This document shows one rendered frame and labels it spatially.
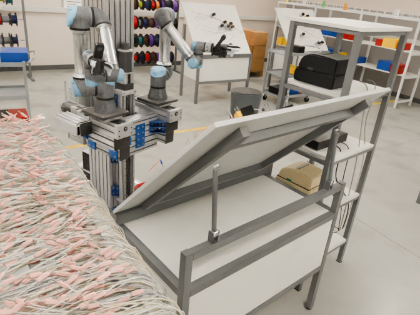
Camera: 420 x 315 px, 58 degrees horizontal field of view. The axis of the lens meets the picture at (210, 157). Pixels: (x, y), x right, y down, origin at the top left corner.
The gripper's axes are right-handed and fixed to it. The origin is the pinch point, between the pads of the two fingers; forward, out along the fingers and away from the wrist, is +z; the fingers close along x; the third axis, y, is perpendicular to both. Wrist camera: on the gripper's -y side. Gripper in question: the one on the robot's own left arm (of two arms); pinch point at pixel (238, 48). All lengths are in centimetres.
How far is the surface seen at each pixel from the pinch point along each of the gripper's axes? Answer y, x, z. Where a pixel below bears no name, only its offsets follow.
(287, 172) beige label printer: 71, 43, 49
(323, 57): -11, 36, 57
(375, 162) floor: 185, -190, 178
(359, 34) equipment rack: -32, 56, 70
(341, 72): -4, 38, 69
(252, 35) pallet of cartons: 151, -638, -42
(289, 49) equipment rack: -12.4, 30.7, 35.9
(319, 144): 41, 52, 65
